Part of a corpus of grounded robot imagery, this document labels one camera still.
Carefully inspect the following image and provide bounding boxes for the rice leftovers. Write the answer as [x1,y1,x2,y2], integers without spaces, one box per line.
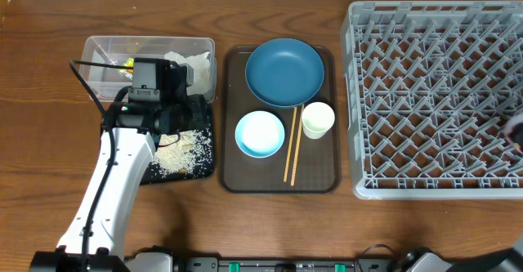
[150,128,215,181]

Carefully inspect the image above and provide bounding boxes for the white tissue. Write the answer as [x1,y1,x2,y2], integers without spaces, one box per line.
[164,51,212,95]

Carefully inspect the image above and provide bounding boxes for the light blue bowl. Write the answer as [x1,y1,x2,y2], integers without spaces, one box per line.
[235,110,285,158]

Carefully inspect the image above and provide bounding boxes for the yellow green snack wrapper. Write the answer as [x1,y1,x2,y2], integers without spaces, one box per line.
[119,58,134,74]

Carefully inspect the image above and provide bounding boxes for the dark blue plate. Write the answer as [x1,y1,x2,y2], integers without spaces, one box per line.
[245,38,325,108]

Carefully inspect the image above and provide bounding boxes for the cream white cup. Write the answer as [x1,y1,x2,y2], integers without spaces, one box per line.
[302,102,335,140]

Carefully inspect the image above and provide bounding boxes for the pink cup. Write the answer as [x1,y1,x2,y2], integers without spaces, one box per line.
[503,114,523,153]

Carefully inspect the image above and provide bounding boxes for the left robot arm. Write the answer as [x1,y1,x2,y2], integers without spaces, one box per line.
[29,93,211,271]

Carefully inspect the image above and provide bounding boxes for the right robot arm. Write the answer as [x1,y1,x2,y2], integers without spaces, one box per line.
[389,237,522,272]

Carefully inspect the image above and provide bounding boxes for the black waste tray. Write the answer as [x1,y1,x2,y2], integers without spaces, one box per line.
[101,104,216,186]

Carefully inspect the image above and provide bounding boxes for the clear plastic waste bin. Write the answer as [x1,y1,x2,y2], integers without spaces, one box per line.
[79,36,217,103]

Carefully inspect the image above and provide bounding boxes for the grey dishwasher rack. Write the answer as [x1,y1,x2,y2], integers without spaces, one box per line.
[341,1,522,200]

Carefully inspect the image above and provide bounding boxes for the left wooden chopstick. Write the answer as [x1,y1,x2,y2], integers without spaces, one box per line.
[284,107,297,182]

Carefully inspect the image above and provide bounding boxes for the wooden chopstick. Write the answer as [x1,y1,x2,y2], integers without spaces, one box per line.
[284,107,297,182]
[291,104,305,186]

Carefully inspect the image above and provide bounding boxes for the right wooden chopstick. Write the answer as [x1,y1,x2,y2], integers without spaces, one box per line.
[291,104,305,186]

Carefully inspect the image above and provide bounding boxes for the brown serving tray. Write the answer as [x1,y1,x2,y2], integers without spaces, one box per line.
[219,46,341,194]

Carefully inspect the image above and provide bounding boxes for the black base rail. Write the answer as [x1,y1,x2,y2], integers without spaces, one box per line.
[126,247,393,272]

